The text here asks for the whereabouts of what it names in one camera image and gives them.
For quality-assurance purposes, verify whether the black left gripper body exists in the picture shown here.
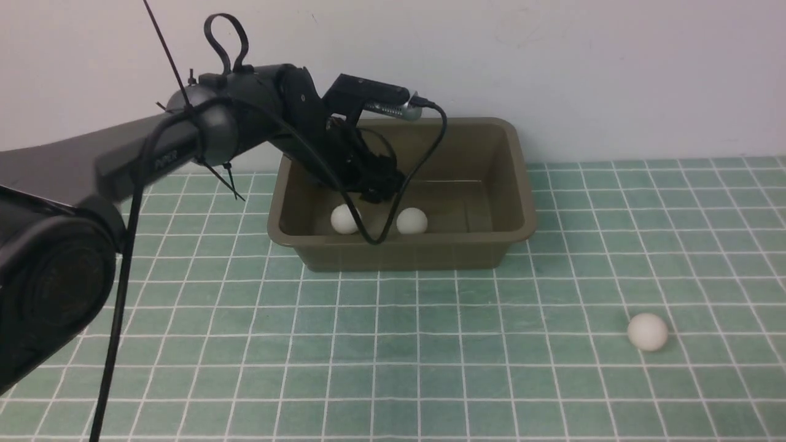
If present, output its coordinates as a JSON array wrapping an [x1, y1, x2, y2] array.
[[289, 117, 405, 204]]

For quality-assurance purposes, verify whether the white ping-pong ball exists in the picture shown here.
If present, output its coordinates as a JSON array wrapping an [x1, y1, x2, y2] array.
[[330, 204, 359, 235], [627, 312, 670, 352], [396, 207, 429, 235]]

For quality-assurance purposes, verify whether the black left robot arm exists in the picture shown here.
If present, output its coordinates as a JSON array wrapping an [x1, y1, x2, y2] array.
[[1, 64, 413, 392]]

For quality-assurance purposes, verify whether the olive plastic bin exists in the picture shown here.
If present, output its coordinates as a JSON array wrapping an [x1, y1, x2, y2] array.
[[267, 117, 537, 272]]

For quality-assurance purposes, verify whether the green checkered table mat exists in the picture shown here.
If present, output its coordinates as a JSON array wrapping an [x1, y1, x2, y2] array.
[[0, 157, 786, 442]]

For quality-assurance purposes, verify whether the black camera cable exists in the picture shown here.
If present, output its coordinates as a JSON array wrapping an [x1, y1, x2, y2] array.
[[89, 0, 448, 442]]

